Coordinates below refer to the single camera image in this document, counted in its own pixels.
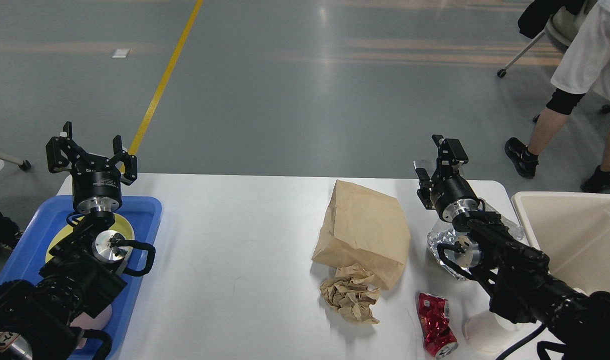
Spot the white chair leg with caster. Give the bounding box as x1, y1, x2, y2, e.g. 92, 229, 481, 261
0, 152, 32, 172

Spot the white office chair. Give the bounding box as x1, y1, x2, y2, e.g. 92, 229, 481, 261
518, 0, 610, 101

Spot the white paper cup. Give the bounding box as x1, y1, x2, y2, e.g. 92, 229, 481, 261
454, 282, 541, 360

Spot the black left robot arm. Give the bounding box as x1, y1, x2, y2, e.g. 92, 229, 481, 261
0, 121, 156, 360

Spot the crumpled brown paper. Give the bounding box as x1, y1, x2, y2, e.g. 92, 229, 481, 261
319, 263, 381, 325

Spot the brown paper bag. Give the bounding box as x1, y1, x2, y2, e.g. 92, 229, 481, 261
311, 180, 412, 290

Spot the crushed red can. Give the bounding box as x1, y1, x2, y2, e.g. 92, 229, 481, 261
418, 292, 459, 360

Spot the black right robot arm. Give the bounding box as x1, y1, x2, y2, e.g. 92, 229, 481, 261
415, 134, 610, 360

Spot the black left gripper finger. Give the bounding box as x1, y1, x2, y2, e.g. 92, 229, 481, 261
46, 121, 93, 174
104, 135, 138, 186

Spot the pink mug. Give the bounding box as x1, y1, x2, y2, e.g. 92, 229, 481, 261
69, 305, 113, 331

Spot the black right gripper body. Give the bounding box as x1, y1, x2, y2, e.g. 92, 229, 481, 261
424, 174, 481, 223

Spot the person in black shorts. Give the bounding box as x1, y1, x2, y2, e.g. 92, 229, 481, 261
504, 0, 610, 193

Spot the yellow round plate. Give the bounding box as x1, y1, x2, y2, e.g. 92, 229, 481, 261
45, 214, 135, 264

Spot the blue plastic tray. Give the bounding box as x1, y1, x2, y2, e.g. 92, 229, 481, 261
0, 194, 162, 360

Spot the beige plastic bin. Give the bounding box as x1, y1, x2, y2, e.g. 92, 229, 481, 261
511, 191, 610, 295

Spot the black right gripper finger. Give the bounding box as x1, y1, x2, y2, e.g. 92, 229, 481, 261
415, 168, 435, 210
431, 134, 469, 181

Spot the crumpled aluminium foil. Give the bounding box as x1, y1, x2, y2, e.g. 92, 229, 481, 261
427, 198, 527, 285

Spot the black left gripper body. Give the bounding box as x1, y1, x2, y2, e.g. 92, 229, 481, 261
72, 168, 123, 215

